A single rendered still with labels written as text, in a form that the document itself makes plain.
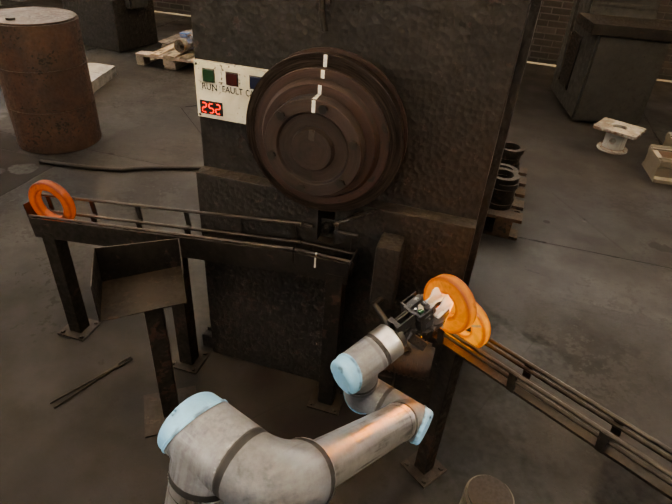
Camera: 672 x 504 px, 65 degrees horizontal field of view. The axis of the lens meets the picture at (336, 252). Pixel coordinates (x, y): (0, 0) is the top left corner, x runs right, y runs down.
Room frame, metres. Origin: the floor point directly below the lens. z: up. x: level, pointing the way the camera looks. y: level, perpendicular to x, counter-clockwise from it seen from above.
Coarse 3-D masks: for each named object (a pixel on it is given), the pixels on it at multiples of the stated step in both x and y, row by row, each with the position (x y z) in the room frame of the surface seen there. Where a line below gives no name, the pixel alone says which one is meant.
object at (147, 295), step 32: (96, 256) 1.36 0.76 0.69; (128, 256) 1.39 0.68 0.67; (160, 256) 1.43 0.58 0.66; (96, 288) 1.24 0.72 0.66; (128, 288) 1.33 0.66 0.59; (160, 288) 1.33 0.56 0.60; (160, 320) 1.30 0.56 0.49; (160, 352) 1.29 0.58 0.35; (160, 384) 1.28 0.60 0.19; (160, 416) 1.29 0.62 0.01
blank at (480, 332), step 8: (480, 312) 1.12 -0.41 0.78; (480, 320) 1.10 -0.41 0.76; (488, 320) 1.11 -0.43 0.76; (472, 328) 1.11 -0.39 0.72; (480, 328) 1.09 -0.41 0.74; (488, 328) 1.10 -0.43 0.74; (464, 336) 1.13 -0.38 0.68; (472, 336) 1.11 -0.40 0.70; (480, 336) 1.09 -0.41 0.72; (488, 336) 1.10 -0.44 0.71; (464, 344) 1.12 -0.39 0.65; (480, 344) 1.09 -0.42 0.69
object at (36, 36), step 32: (0, 32) 3.44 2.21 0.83; (32, 32) 3.47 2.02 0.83; (64, 32) 3.61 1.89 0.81; (0, 64) 3.47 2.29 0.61; (32, 64) 3.45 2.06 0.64; (64, 64) 3.57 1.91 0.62; (32, 96) 3.44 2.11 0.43; (64, 96) 3.53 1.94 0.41; (32, 128) 3.44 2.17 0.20; (64, 128) 3.50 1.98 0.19; (96, 128) 3.73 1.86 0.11
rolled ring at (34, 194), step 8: (32, 184) 1.75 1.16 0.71; (40, 184) 1.73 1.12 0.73; (48, 184) 1.73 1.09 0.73; (56, 184) 1.74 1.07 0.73; (32, 192) 1.75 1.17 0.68; (40, 192) 1.77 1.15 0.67; (56, 192) 1.72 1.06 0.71; (64, 192) 1.73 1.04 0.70; (32, 200) 1.75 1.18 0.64; (40, 200) 1.77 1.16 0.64; (64, 200) 1.71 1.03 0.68; (72, 200) 1.73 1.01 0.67; (40, 208) 1.75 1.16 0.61; (64, 208) 1.71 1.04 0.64; (72, 208) 1.72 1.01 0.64; (56, 216) 1.75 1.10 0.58; (64, 216) 1.71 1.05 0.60; (72, 216) 1.72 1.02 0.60
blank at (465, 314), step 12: (444, 276) 1.11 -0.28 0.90; (432, 288) 1.12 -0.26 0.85; (444, 288) 1.09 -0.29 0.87; (456, 288) 1.06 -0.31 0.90; (468, 288) 1.07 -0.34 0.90; (456, 300) 1.05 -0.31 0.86; (468, 300) 1.04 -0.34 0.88; (456, 312) 1.05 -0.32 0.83; (468, 312) 1.02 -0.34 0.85; (444, 324) 1.07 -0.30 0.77; (456, 324) 1.04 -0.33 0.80; (468, 324) 1.02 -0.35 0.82
